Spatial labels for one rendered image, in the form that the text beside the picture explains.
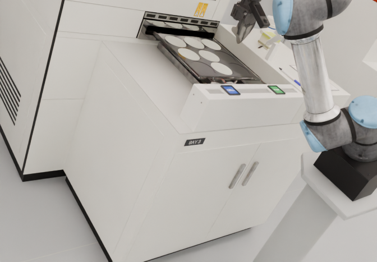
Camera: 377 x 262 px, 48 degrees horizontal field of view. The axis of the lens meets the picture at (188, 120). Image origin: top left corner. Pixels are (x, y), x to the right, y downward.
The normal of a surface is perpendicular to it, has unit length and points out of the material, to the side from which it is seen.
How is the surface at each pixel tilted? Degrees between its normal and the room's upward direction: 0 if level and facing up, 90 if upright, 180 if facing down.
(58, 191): 0
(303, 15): 84
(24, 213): 0
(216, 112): 90
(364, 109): 37
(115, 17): 90
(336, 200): 0
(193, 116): 90
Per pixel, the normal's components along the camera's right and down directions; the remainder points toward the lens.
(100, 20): 0.54, 0.61
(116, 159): -0.76, 0.05
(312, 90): -0.33, 0.52
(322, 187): 0.37, -0.79
